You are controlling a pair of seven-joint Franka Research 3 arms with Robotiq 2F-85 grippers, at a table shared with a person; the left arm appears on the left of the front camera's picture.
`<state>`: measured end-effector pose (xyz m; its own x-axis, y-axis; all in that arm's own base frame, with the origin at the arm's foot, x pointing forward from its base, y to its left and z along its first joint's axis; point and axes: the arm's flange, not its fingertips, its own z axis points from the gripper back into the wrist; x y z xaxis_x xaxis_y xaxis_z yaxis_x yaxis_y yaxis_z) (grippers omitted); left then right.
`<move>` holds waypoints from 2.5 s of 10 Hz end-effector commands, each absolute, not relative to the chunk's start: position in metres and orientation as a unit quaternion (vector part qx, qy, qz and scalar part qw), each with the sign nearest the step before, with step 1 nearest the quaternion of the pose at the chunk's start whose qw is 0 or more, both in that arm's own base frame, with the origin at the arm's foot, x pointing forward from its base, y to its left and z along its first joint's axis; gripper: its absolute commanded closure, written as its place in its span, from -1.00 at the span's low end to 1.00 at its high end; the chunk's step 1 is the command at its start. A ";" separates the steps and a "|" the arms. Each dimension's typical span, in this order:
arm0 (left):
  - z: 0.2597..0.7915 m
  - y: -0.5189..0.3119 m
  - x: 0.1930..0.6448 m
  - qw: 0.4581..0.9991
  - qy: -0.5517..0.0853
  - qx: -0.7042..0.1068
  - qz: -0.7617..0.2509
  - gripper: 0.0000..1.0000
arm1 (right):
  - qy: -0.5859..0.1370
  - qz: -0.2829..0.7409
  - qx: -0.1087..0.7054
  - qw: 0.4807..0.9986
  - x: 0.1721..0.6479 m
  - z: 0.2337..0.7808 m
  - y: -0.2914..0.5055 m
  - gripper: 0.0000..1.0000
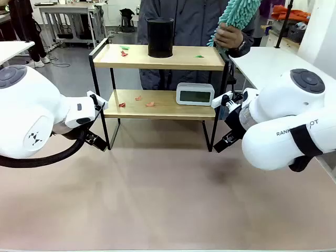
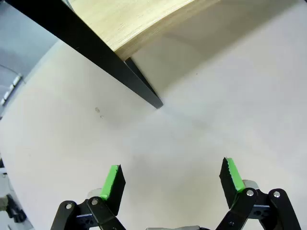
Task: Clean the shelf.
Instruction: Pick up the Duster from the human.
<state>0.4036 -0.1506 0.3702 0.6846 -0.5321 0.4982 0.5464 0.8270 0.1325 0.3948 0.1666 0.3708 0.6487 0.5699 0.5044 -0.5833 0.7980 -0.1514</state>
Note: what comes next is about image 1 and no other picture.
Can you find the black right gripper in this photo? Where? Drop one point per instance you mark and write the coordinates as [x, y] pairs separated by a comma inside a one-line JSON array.
[[236, 123]]

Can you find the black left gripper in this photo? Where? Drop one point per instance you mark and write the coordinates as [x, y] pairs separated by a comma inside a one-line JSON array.
[[76, 134]]

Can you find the red paper scrap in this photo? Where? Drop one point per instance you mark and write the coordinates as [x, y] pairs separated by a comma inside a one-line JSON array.
[[124, 53], [138, 98], [122, 105], [150, 104]]

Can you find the white digital clock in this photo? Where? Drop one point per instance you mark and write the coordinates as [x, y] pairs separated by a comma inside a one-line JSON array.
[[194, 94]]

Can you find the black cylindrical container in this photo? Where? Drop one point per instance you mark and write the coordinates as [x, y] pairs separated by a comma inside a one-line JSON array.
[[160, 36]]

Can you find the teal chenille duster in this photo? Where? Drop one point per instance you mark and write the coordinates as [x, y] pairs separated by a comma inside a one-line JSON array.
[[236, 13]]

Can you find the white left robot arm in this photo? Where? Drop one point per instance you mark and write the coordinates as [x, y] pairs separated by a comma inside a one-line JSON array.
[[26, 110]]

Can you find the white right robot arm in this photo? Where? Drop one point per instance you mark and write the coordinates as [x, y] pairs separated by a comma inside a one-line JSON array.
[[275, 105]]

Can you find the person's left forearm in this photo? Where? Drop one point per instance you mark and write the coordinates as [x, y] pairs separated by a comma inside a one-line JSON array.
[[245, 48]]

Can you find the person's left hand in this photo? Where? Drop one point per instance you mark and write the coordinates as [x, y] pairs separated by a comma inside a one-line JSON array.
[[231, 36]]

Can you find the large white side table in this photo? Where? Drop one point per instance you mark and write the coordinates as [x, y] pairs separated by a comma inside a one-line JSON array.
[[262, 65]]

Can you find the green paper scrap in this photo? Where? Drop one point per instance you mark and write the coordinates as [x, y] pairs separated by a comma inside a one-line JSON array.
[[199, 56], [125, 47]]

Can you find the black wrist watch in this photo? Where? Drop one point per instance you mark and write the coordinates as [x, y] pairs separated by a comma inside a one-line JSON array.
[[242, 45]]

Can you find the small white side table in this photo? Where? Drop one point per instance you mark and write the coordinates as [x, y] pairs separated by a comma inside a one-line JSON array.
[[13, 51]]

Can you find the person in dark grey jacket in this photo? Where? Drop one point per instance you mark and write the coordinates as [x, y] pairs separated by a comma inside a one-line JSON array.
[[194, 21]]

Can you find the black bag on stool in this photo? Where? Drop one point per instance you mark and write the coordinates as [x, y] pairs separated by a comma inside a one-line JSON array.
[[127, 18]]

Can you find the grey storage crate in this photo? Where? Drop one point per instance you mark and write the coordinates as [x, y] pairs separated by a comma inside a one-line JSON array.
[[296, 32]]

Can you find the black stand pole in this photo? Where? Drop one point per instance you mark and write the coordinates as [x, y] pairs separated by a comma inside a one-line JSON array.
[[284, 23]]

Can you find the bystander in black clothes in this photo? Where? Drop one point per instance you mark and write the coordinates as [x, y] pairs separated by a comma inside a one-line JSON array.
[[29, 26]]

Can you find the grey workbench desk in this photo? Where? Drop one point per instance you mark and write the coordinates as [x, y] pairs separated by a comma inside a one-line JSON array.
[[68, 10]]

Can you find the bystander in purple top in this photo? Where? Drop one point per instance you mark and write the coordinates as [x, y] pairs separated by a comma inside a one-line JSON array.
[[267, 10]]

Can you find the orange cloth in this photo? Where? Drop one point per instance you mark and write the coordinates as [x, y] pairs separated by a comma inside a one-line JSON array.
[[288, 14]]

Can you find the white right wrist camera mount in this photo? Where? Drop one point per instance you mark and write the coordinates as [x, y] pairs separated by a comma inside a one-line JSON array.
[[219, 100]]

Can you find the two-tier wooden black-frame shelf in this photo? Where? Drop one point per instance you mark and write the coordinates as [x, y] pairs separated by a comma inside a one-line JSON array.
[[157, 61]]

